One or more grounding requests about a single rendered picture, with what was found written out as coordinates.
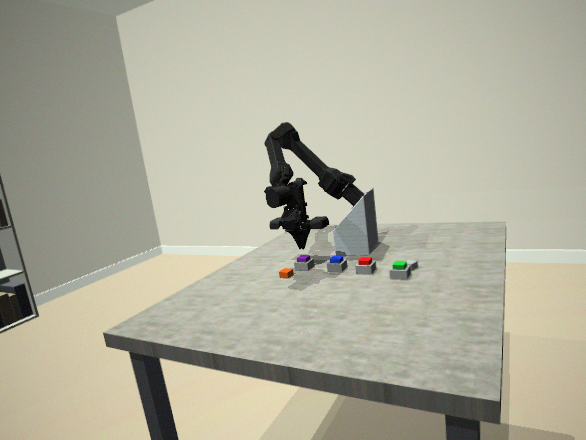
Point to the purple button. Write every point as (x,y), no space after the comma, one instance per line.
(304,263)

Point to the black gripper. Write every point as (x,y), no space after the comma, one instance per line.
(300,234)

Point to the orange block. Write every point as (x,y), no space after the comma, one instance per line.
(286,273)

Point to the green button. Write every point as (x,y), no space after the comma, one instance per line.
(400,270)

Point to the red button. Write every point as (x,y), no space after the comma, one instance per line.
(365,266)

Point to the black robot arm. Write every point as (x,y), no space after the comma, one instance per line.
(331,180)

